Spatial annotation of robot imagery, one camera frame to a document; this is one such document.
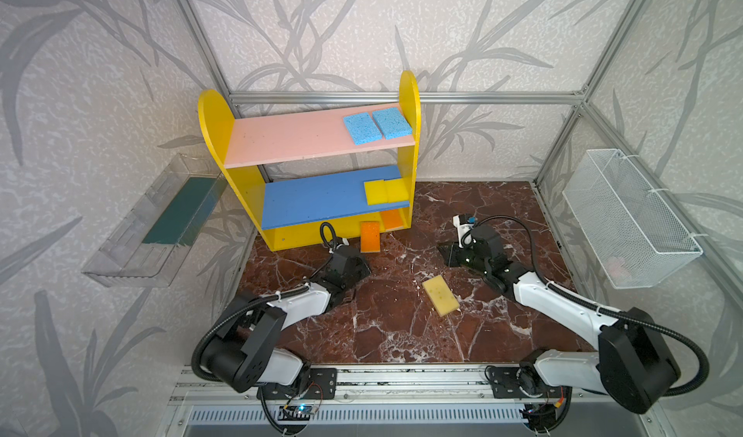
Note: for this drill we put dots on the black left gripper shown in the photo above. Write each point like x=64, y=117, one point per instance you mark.
x=353, y=266

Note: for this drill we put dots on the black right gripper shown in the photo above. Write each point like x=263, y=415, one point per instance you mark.
x=460, y=254

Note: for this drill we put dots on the orange sponge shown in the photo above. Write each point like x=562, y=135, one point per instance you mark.
x=392, y=220
x=370, y=237

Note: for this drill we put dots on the pale yellow sponge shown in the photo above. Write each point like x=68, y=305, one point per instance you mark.
x=441, y=296

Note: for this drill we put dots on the blue sponge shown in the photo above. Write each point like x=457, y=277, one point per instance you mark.
x=391, y=123
x=362, y=129

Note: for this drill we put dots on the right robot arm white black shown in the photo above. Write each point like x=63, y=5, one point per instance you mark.
x=633, y=360

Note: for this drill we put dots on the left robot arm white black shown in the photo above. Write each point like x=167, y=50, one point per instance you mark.
x=241, y=348

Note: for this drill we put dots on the yellow shelf with coloured boards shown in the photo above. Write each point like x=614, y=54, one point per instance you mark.
x=291, y=172

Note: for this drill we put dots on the green circuit board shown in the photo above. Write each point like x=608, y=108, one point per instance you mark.
x=299, y=413

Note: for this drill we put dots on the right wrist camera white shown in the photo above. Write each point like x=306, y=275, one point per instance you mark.
x=464, y=224

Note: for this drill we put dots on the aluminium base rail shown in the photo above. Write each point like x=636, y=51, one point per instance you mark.
x=385, y=383

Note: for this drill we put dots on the white wire mesh basket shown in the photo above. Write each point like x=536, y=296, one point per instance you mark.
x=635, y=235

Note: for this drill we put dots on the clear acrylic wall bin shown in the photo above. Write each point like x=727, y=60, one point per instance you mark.
x=149, y=246

